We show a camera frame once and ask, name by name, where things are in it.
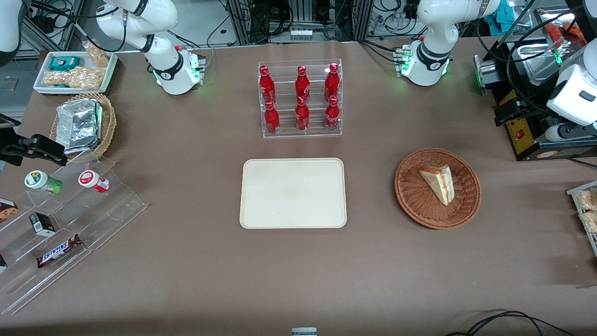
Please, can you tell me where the steel warmer pan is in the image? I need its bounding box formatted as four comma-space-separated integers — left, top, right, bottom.
512, 41, 560, 73

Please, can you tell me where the brown table cover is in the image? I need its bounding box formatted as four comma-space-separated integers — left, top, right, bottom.
0, 40, 597, 336

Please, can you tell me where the silver foil container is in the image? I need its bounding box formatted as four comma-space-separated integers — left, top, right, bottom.
56, 98, 104, 155

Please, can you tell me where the clear bag of puffed snacks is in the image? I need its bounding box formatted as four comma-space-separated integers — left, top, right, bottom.
83, 41, 111, 69
43, 66, 104, 90

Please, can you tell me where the white rectangular snack tray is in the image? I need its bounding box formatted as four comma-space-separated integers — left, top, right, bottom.
33, 50, 118, 96

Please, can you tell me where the black food warmer appliance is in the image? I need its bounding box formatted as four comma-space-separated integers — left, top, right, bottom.
473, 7, 597, 162

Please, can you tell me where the clear acrylic stepped display stand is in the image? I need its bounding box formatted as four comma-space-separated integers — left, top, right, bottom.
0, 156, 148, 315

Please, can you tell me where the light tan wicker basket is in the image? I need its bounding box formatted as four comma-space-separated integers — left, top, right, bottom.
49, 92, 117, 161

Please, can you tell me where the red cola bottle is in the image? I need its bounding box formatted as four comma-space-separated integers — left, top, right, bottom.
325, 96, 340, 132
259, 65, 276, 104
295, 97, 310, 132
295, 65, 311, 104
324, 63, 340, 103
264, 100, 281, 136

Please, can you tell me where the beige plastic serving tray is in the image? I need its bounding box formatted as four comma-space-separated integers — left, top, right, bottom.
239, 158, 347, 229

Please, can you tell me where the black floor cable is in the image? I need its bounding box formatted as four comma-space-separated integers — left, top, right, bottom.
445, 310, 575, 336

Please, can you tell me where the Snickers chocolate bar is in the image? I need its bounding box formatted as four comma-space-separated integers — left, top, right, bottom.
36, 234, 83, 269

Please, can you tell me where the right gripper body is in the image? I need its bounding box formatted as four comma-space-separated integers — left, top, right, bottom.
0, 133, 33, 167

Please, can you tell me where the clear acrylic bottle rack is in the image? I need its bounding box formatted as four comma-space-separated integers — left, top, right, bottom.
258, 58, 342, 139

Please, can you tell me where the orange fried food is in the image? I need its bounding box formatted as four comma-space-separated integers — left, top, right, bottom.
545, 21, 589, 47

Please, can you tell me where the grey tray with snack bags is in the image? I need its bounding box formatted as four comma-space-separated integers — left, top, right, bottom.
567, 181, 597, 258

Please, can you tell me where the teal paper box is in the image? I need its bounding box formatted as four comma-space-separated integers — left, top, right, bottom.
485, 0, 514, 31

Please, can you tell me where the red cookie box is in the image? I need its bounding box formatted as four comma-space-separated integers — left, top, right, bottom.
0, 198, 19, 224

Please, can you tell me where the brown round wicker basket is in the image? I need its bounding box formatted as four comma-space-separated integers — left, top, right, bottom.
395, 148, 482, 230

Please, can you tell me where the red white snack cup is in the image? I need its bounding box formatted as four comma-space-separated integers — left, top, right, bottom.
78, 170, 111, 194

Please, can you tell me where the teal snack packet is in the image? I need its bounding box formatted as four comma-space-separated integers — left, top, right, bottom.
49, 56, 81, 72

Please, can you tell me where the triangular sandwich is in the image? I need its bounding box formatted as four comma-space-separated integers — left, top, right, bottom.
419, 164, 455, 206

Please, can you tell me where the green white snack cup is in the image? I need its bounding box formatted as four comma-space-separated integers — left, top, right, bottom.
24, 170, 63, 195

